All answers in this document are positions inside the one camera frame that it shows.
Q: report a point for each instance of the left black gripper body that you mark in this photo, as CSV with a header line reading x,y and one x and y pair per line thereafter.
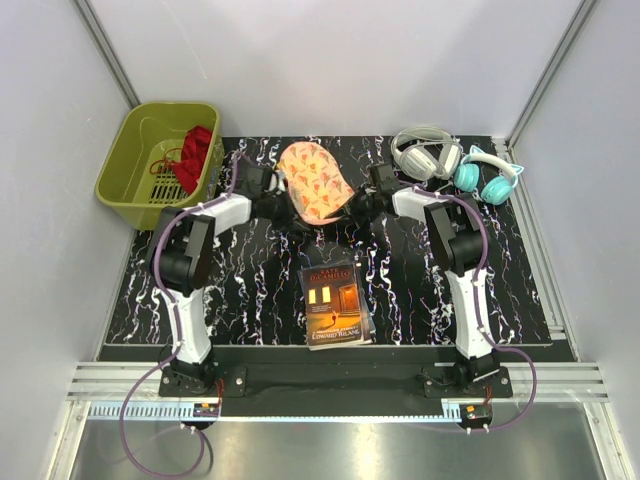
x,y
278,211

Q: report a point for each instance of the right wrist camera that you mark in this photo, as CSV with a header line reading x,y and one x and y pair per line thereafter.
x,y
384,180

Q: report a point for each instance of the red bra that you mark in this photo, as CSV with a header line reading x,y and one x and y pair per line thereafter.
x,y
187,161

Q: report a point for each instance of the white grey headphones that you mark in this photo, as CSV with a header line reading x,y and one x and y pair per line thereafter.
x,y
425,153

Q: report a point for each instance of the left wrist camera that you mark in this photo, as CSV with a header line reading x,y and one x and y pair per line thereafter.
x,y
256,181

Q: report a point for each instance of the aluminium frame rail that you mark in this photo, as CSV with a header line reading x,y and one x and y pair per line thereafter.
x,y
559,425

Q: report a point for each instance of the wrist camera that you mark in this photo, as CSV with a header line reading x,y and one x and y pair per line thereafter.
x,y
384,180
256,181

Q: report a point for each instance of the orange paperback book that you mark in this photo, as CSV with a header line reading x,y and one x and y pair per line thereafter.
x,y
336,312

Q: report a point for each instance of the olive green plastic basket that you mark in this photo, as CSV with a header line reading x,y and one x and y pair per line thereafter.
x,y
137,180

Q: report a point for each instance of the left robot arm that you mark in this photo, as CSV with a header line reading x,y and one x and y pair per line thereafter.
x,y
180,258

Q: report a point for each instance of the pink patterned mesh laundry bag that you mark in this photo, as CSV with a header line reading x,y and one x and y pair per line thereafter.
x,y
315,183

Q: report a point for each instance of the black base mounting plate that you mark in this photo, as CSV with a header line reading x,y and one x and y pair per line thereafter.
x,y
366,381

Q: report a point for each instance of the teal cat-ear headphones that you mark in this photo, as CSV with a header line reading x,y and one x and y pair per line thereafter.
x,y
493,178

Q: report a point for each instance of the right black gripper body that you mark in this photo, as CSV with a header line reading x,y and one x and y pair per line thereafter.
x,y
362,206

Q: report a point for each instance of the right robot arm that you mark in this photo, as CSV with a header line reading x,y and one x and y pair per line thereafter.
x,y
459,244

